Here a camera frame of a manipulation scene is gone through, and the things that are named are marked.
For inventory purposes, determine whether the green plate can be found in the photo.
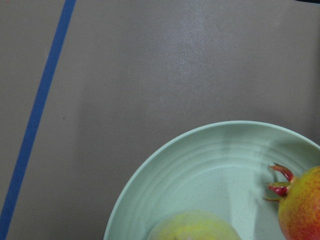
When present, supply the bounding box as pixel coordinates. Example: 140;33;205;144
104;121;320;240

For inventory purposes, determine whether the yellow pink peach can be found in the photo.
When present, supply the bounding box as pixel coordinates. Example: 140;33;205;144
147;210;240;240

